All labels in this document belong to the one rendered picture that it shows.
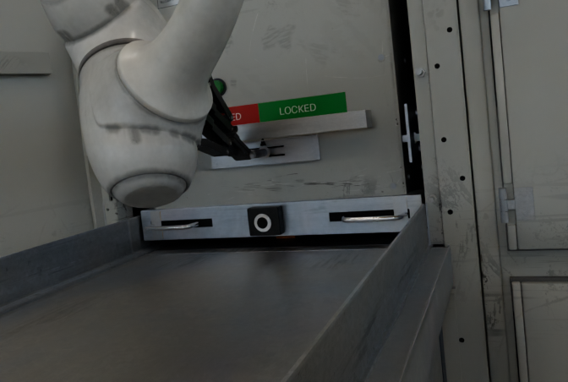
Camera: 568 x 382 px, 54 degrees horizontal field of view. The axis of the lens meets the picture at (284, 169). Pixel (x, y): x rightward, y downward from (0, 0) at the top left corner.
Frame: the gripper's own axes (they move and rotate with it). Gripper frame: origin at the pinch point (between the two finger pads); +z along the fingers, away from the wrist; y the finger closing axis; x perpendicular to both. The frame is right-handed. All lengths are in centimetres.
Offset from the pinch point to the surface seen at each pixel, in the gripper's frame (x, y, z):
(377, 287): 29.6, 28.5, -22.6
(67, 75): -34.6, -15.4, -6.7
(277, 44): 6.8, -18.2, -2.2
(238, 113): -2.0, -8.6, 3.3
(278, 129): 6.8, -3.5, 1.6
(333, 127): 16.4, -3.0, 1.9
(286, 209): 5.7, 7.2, 11.0
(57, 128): -35.9, -5.5, -4.3
